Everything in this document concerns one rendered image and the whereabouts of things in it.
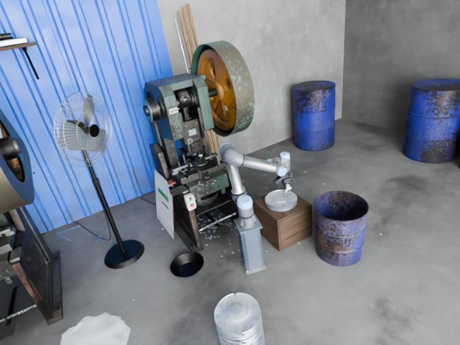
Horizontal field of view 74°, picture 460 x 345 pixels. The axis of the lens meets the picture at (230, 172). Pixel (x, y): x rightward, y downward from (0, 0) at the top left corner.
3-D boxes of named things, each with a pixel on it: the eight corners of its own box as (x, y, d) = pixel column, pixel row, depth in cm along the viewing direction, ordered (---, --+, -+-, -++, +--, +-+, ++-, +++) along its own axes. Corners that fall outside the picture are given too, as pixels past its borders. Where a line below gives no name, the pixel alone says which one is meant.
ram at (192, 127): (205, 148, 275) (199, 117, 261) (190, 154, 269) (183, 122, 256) (197, 144, 289) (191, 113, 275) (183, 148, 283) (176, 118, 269)
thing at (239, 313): (256, 290, 203) (256, 289, 202) (264, 330, 177) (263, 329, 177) (213, 297, 203) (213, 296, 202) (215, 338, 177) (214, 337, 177)
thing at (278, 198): (302, 194, 280) (302, 194, 280) (287, 211, 261) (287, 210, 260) (274, 187, 297) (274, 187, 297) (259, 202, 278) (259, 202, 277)
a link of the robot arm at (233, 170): (237, 211, 244) (220, 150, 217) (232, 201, 257) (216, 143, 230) (251, 205, 245) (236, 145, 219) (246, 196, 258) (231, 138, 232)
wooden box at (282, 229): (312, 235, 287) (311, 204, 271) (279, 252, 273) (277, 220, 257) (285, 215, 319) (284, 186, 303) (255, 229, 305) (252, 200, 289)
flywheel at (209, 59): (211, 90, 327) (246, 139, 299) (194, 94, 319) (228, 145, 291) (221, 27, 267) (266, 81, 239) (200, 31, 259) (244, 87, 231)
